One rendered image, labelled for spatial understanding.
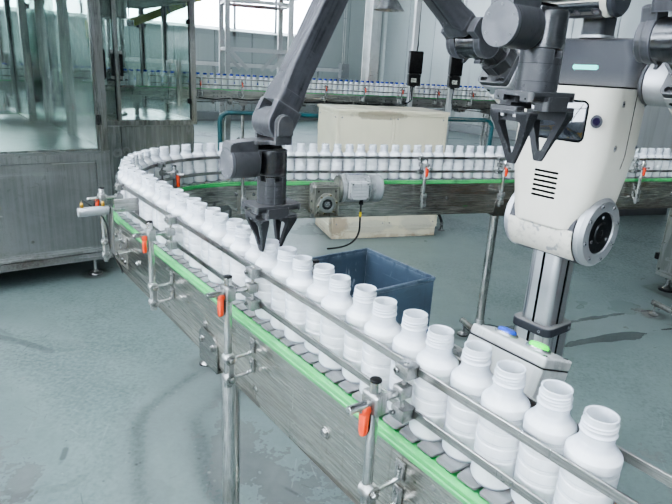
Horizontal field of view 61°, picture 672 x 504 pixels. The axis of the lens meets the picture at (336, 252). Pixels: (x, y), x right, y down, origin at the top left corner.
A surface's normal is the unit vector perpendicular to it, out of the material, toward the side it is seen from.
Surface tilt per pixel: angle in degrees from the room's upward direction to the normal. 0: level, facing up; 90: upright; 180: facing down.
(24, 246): 90
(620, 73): 90
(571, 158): 90
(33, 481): 0
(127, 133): 90
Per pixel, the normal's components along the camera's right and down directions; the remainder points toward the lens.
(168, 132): 0.59, 0.28
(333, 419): -0.80, 0.14
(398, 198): 0.31, 0.31
